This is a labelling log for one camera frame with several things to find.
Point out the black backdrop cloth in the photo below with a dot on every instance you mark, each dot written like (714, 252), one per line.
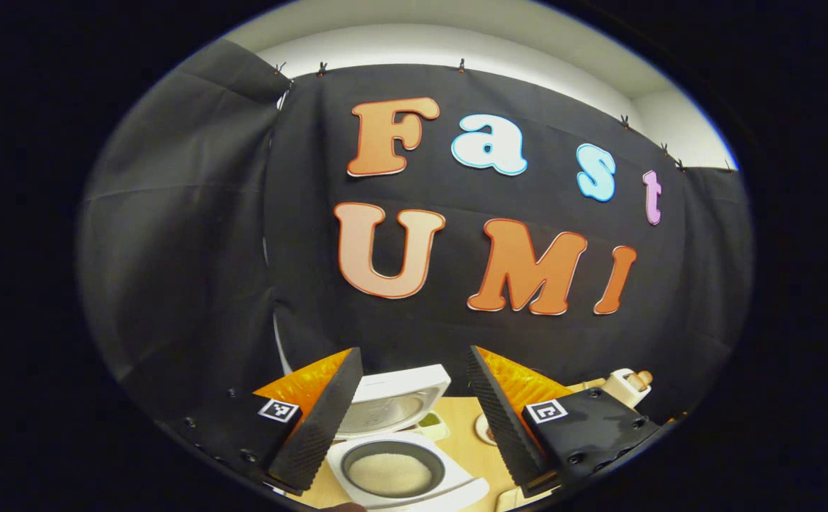
(457, 334)

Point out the white rice cooker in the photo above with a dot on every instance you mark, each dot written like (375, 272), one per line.
(400, 387)

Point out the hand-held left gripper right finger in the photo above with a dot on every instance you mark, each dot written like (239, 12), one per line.
(506, 427)

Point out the white divided grain dish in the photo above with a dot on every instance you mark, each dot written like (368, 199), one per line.
(432, 427)

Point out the white toaster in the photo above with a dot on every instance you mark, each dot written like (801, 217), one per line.
(617, 390)

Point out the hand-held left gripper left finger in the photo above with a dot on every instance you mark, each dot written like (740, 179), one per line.
(321, 427)

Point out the white round plate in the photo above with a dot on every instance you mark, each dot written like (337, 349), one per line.
(484, 430)

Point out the white rice heap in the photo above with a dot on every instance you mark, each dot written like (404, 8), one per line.
(389, 475)

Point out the toast bread slice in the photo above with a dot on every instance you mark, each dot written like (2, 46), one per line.
(634, 379)
(646, 377)

